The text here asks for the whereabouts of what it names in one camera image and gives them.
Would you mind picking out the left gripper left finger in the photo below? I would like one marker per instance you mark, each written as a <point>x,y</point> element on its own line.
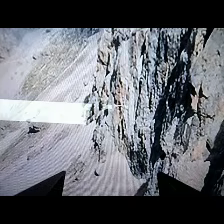
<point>50,186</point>

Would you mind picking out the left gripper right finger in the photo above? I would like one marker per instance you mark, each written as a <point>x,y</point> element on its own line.
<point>170,186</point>

